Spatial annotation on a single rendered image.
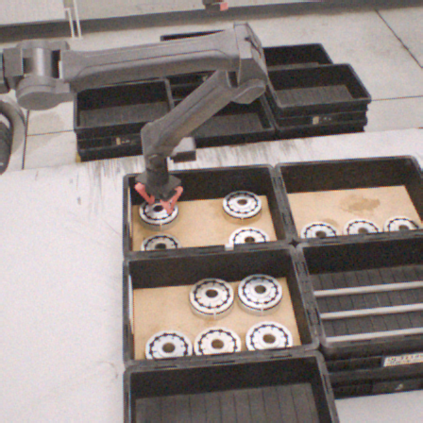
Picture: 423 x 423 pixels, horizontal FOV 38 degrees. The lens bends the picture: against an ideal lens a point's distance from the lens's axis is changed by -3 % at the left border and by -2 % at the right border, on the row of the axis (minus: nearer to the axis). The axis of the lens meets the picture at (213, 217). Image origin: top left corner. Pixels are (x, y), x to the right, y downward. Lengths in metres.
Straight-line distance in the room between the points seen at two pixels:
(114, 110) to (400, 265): 1.53
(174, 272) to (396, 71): 2.84
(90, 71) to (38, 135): 2.44
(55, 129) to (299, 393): 2.50
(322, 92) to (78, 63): 1.87
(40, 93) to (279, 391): 0.76
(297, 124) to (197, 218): 1.04
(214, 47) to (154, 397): 0.71
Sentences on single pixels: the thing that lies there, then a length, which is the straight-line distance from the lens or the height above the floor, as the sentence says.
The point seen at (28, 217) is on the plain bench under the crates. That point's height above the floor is 0.70.
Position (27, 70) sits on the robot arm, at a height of 1.46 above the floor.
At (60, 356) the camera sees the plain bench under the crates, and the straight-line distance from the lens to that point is 1.61.
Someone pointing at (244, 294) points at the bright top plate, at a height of 0.86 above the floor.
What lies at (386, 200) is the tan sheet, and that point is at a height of 0.83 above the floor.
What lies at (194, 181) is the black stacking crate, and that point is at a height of 0.90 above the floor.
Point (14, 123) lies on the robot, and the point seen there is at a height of 1.14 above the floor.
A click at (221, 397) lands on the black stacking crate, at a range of 1.35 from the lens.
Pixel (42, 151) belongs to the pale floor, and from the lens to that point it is 3.41.
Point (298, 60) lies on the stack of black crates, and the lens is 3.27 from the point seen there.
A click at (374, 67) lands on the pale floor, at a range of 4.10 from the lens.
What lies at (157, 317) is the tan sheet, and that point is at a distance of 1.47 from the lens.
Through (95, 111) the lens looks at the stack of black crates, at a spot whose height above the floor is 0.49.
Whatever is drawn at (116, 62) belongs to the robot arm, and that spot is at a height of 1.46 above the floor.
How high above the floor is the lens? 2.00
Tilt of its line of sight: 44 degrees down
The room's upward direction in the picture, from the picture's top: 1 degrees counter-clockwise
